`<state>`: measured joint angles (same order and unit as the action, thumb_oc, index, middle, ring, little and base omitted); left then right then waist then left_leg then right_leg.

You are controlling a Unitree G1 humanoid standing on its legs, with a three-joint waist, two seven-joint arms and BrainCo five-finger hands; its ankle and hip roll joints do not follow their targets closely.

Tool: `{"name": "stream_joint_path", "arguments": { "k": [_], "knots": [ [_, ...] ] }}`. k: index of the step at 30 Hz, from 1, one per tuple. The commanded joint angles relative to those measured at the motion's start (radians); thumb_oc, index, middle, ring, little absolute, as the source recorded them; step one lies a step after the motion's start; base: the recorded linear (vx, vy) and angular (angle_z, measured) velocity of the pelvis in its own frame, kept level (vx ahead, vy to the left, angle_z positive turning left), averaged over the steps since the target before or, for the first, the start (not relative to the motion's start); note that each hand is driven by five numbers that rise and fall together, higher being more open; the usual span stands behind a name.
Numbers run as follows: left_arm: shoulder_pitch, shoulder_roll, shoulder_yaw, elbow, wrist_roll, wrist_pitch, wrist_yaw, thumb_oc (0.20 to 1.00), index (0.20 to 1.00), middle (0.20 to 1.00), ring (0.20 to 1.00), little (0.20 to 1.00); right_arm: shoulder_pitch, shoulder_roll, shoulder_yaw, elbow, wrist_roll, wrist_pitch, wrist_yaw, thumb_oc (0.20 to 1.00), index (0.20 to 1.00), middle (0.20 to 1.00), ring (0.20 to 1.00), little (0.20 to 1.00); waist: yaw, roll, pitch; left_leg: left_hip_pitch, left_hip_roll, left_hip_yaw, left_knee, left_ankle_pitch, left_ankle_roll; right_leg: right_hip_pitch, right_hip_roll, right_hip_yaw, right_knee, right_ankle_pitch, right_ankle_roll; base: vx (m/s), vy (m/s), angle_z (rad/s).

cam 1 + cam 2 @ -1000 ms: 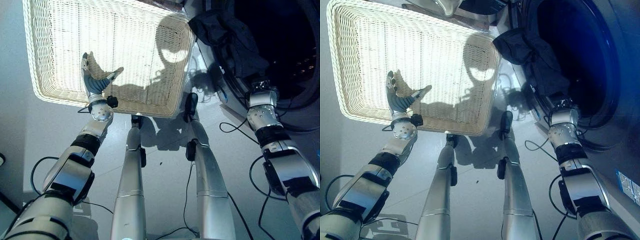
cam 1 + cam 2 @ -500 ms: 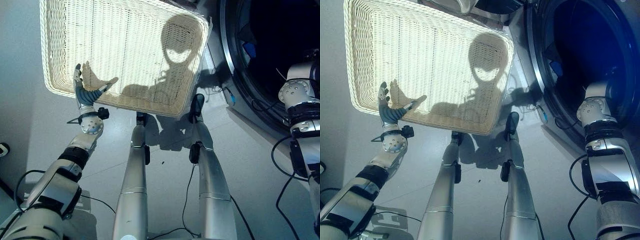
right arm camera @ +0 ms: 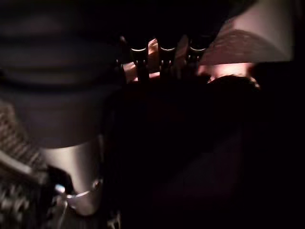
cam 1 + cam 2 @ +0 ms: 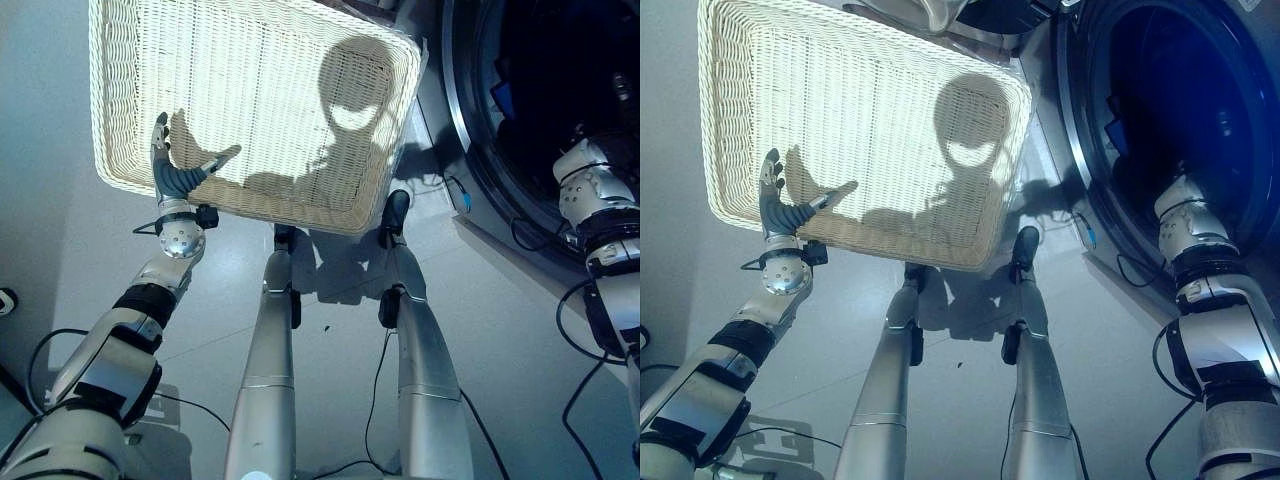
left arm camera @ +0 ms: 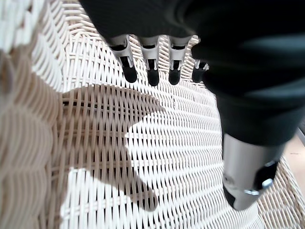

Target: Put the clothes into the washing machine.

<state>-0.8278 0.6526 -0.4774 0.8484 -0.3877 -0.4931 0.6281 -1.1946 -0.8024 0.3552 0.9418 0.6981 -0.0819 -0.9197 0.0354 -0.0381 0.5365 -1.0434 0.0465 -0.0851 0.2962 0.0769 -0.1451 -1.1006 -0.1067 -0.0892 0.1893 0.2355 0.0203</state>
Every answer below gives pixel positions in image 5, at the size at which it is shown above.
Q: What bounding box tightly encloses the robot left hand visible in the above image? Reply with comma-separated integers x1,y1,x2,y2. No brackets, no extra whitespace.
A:
78,0,305,211

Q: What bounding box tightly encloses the white wicker laundry basket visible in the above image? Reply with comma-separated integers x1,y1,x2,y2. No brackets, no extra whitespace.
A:
0,0,305,229

